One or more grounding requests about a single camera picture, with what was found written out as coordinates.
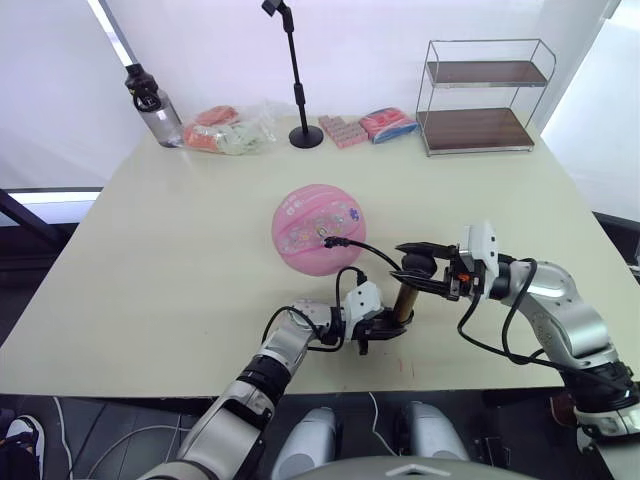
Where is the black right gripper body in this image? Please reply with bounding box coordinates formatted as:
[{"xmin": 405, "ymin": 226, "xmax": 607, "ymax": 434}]
[{"xmin": 443, "ymin": 252, "xmax": 489, "ymax": 302}]

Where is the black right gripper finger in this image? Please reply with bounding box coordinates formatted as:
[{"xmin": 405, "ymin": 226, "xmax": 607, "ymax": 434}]
[
  {"xmin": 394, "ymin": 241, "xmax": 459, "ymax": 259},
  {"xmin": 388, "ymin": 271, "xmax": 450, "ymax": 298}
]

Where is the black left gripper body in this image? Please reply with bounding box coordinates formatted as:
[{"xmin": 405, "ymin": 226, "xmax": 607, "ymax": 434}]
[{"xmin": 349, "ymin": 312, "xmax": 390, "ymax": 356}]

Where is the bronze hand pump black handle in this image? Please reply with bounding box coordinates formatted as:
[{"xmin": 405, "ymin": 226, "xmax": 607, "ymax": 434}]
[{"xmin": 390, "ymin": 252, "xmax": 438, "ymax": 326}]

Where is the black pump hose with needle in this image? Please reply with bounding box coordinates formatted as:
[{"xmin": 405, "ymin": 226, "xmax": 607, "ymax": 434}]
[{"xmin": 322, "ymin": 234, "xmax": 404, "ymax": 274}]

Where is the pink patterned ball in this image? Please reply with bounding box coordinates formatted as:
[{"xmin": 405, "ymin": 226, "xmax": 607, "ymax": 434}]
[{"xmin": 270, "ymin": 183, "xmax": 368, "ymax": 276}]

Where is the silver right robot leg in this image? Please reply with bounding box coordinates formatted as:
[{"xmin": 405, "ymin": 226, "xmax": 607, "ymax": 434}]
[{"xmin": 398, "ymin": 401, "xmax": 470, "ymax": 462}]

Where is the silver robot leg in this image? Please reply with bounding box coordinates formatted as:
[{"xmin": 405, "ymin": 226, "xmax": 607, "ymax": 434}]
[
  {"xmin": 272, "ymin": 405, "xmax": 344, "ymax": 472},
  {"xmin": 398, "ymin": 401, "xmax": 470, "ymax": 462}
]

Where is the silver left robot leg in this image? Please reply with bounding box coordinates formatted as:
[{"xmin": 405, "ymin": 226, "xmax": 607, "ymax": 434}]
[{"xmin": 272, "ymin": 405, "xmax": 344, "ymax": 472}]

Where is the red and blue packet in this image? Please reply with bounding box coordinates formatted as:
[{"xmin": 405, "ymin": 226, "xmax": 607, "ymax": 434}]
[{"xmin": 358, "ymin": 106, "xmax": 420, "ymax": 146}]

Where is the grey robot torso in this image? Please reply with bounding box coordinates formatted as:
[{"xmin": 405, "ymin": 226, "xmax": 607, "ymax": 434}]
[{"xmin": 298, "ymin": 452, "xmax": 534, "ymax": 480}]

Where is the pink block pack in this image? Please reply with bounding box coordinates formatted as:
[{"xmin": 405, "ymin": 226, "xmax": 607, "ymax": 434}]
[{"xmin": 318, "ymin": 114, "xmax": 366, "ymax": 149}]

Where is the red shoe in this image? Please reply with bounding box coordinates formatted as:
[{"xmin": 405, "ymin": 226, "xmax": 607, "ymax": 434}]
[{"xmin": 548, "ymin": 394, "xmax": 577, "ymax": 427}]

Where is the black phone holder stand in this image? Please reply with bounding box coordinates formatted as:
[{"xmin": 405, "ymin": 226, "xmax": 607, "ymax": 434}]
[{"xmin": 260, "ymin": 0, "xmax": 325, "ymax": 149}]

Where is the plastic bag of orange items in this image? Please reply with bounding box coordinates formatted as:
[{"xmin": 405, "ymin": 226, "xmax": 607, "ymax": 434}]
[{"xmin": 182, "ymin": 102, "xmax": 279, "ymax": 158}]

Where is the clear water bottle black cap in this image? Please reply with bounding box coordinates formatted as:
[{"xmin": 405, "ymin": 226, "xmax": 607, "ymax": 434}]
[{"xmin": 123, "ymin": 63, "xmax": 184, "ymax": 149}]

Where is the black and white shoe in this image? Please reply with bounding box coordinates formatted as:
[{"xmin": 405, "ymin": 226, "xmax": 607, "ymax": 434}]
[{"xmin": 0, "ymin": 410, "xmax": 46, "ymax": 480}]

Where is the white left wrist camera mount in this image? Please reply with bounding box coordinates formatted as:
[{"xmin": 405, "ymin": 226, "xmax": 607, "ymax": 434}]
[{"xmin": 342, "ymin": 280, "xmax": 385, "ymax": 327}]

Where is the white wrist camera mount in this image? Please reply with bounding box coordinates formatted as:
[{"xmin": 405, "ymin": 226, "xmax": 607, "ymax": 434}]
[
  {"xmin": 342, "ymin": 280, "xmax": 385, "ymax": 327},
  {"xmin": 457, "ymin": 219, "xmax": 500, "ymax": 282}
]

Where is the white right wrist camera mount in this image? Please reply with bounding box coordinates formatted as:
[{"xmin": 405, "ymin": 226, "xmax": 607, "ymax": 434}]
[{"xmin": 457, "ymin": 219, "xmax": 500, "ymax": 282}]

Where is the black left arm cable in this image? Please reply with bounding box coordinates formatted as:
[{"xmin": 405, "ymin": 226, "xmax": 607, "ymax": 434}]
[{"xmin": 260, "ymin": 267, "xmax": 369, "ymax": 354}]

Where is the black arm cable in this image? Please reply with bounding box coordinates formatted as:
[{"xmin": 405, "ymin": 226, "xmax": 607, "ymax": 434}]
[
  {"xmin": 260, "ymin": 267, "xmax": 369, "ymax": 354},
  {"xmin": 457, "ymin": 257, "xmax": 640, "ymax": 396}
]

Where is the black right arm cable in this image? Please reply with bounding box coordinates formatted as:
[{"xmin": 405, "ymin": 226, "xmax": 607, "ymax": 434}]
[{"xmin": 457, "ymin": 257, "xmax": 640, "ymax": 396}]

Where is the white floor cable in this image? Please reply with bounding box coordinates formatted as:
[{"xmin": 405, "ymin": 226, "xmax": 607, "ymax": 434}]
[
  {"xmin": 368, "ymin": 391, "xmax": 402, "ymax": 457},
  {"xmin": 52, "ymin": 396, "xmax": 185, "ymax": 480}
]

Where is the wire rack with wooden shelves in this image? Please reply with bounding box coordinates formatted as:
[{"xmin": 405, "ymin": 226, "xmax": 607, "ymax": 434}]
[{"xmin": 415, "ymin": 38, "xmax": 558, "ymax": 159}]

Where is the grey metal frame bar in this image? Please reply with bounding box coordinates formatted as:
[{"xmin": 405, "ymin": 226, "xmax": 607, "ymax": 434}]
[{"xmin": 87, "ymin": 0, "xmax": 140, "ymax": 67}]

